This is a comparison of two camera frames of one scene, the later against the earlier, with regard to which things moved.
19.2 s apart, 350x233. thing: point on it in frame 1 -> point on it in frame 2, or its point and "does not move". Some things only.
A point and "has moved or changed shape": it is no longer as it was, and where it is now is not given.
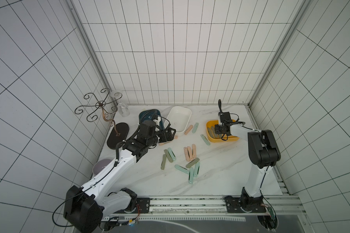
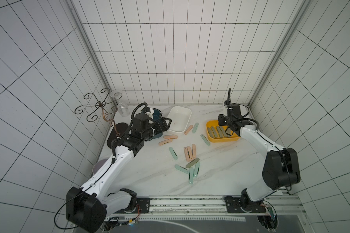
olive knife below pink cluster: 191,163 does not move
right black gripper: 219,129 -> 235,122
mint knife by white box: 195,126 does not move
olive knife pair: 168,155 has moved or changed shape
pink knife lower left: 163,143 does not move
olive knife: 211,133 does not move
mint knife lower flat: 182,169 does not move
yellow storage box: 213,137 does not move
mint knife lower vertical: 191,175 does not move
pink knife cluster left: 186,154 does not move
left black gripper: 170,137 -> 166,127
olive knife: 162,167 has moved or changed shape
